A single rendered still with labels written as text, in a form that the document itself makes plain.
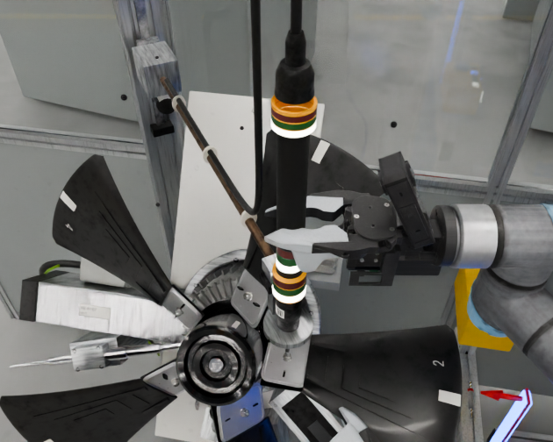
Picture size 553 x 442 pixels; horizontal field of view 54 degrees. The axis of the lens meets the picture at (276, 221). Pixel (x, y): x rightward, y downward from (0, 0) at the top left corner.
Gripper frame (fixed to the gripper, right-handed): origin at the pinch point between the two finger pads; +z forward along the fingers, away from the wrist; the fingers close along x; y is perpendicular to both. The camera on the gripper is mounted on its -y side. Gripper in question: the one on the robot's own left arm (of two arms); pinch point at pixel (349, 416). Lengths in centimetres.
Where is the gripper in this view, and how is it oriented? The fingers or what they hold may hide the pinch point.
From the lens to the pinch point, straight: 81.3
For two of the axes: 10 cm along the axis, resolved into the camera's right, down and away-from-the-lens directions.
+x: 1.0, 6.8, 7.3
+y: -8.9, 3.9, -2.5
